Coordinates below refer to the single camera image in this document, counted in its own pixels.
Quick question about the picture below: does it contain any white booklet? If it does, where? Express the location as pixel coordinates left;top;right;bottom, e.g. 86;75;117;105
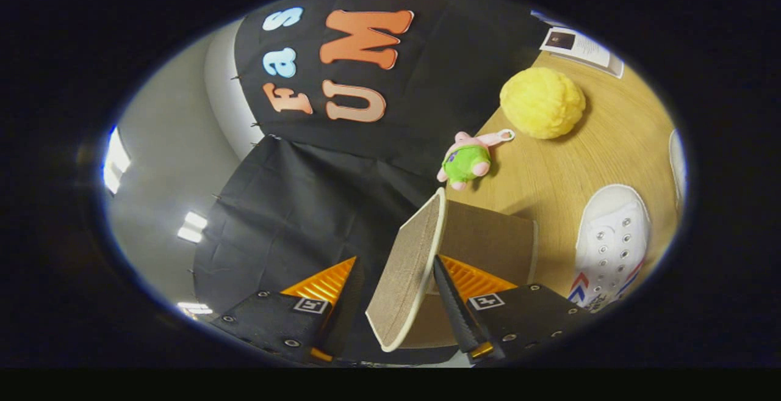
539;26;625;79

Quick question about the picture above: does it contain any yellow plush ball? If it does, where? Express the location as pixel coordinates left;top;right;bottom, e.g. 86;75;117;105
499;67;586;140

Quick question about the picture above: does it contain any black backdrop cloth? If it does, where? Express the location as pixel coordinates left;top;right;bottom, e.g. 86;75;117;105
192;0;556;365

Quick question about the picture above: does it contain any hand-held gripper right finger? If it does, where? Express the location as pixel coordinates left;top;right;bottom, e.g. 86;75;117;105
432;255;597;365

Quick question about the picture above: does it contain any white striped canvas shoe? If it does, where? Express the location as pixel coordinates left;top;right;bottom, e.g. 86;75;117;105
668;128;688;206
567;184;652;314

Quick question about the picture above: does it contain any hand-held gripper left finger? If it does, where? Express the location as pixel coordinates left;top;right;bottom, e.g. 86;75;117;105
209;256;367;365

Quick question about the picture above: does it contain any pink and green plush toy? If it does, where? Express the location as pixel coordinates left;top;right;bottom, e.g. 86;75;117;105
436;128;516;192

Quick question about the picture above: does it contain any beige fabric storage box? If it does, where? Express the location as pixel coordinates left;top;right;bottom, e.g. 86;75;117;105
400;198;539;350

